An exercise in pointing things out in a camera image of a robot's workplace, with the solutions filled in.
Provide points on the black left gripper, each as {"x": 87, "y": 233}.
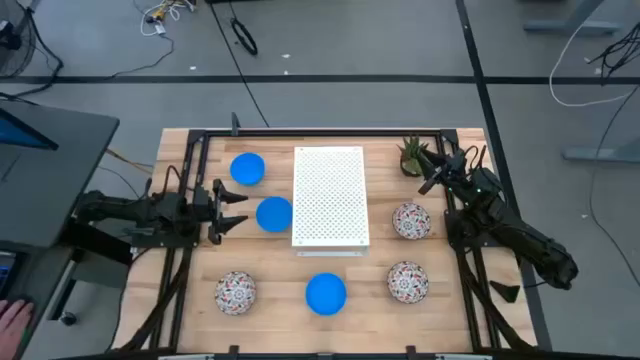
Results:
{"x": 202, "y": 210}

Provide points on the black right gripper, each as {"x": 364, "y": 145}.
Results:
{"x": 455, "y": 172}

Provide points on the blue plastic mini bowl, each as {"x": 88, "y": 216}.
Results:
{"x": 274, "y": 214}
{"x": 247, "y": 169}
{"x": 326, "y": 294}

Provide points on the floral patterned dark bowl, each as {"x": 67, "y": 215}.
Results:
{"x": 407, "y": 282}
{"x": 235, "y": 293}
{"x": 411, "y": 220}

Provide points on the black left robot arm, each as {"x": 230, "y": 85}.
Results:
{"x": 125, "y": 210}

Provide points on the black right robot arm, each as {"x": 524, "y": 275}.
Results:
{"x": 530, "y": 245}

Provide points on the potted succulent in black pot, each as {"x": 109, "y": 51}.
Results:
{"x": 411, "y": 155}

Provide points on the white perforated metal shelf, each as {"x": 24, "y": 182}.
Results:
{"x": 330, "y": 195}

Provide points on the dark grey desk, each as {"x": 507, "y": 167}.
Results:
{"x": 60, "y": 175}

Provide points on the grey table foot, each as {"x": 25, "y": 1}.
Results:
{"x": 575, "y": 25}

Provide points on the blue lit computer screen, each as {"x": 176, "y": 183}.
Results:
{"x": 20, "y": 135}

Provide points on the person's hand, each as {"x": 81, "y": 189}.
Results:
{"x": 14, "y": 327}

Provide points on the black floor fan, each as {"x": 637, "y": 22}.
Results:
{"x": 12, "y": 45}

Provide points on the black aluminium rig frame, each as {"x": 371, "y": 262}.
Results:
{"x": 325, "y": 132}

